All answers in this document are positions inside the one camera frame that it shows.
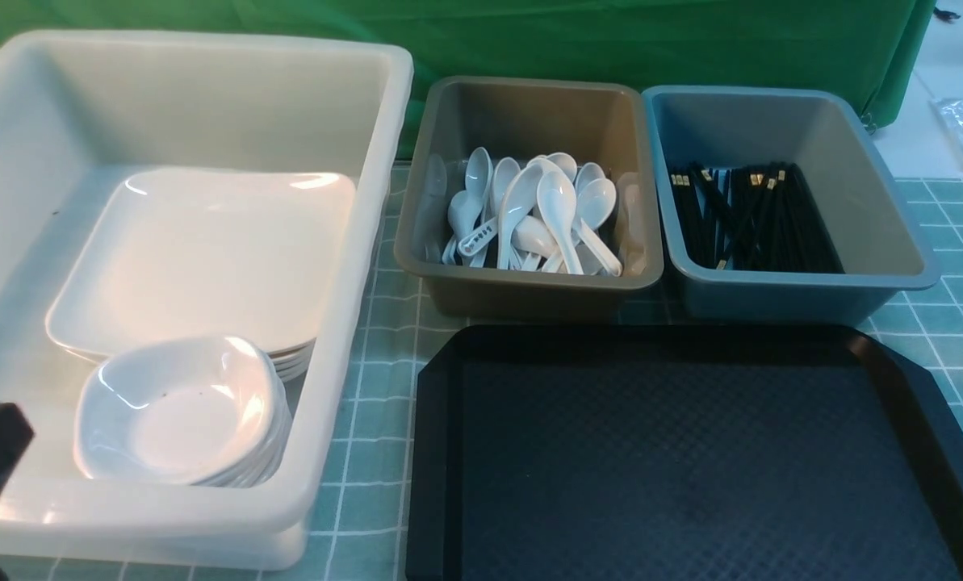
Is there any large white rice plate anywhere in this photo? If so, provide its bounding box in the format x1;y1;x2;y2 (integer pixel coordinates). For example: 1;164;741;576
45;166;357;357

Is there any top white square plate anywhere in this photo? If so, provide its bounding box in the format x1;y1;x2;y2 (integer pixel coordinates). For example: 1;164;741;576
58;340;316;365

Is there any bottom stacked white plate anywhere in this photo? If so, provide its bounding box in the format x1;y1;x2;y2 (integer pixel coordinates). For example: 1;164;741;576
277;361;310;383

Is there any white bowl in tub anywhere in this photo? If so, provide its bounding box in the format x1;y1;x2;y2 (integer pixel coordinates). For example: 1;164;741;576
73;335;293;488

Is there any large white plastic tub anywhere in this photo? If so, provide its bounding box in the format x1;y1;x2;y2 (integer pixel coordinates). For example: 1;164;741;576
0;30;413;571

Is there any green checkered tablecloth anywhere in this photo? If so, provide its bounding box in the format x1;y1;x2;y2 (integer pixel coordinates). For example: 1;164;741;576
0;166;963;580

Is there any white spoon with lettering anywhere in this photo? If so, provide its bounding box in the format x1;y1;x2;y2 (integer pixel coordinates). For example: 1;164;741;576
458;217;497;257

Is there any white soup spoon centre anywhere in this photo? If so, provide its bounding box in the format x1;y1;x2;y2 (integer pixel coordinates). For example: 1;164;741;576
496;163;545;270

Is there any white soup spoon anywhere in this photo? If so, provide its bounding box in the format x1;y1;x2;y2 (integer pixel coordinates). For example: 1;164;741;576
545;152;580;182
537;169;584;275
496;163;545;270
573;179;622;277

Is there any white soup spoon front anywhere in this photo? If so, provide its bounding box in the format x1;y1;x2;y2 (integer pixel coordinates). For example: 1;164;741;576
537;169;584;275

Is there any black serving tray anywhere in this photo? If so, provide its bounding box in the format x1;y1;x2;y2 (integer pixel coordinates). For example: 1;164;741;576
404;324;963;580

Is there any white soup spoon back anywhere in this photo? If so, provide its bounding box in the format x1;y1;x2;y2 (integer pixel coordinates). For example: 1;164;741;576
545;152;580;182

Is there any white soup spoon right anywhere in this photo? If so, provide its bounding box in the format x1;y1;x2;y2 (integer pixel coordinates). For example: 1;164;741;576
573;179;622;277

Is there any brown plastic bin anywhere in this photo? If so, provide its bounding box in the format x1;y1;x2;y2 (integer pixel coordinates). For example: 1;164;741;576
393;76;665;321

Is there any black chopsticks bundle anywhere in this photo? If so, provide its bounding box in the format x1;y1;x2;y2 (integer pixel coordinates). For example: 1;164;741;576
667;162;845;274

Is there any blue-grey plastic bin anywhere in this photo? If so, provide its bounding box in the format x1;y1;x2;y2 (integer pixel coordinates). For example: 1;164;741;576
643;86;942;326

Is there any green backdrop cloth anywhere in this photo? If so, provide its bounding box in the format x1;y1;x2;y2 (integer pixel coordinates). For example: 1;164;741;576
0;1;935;159

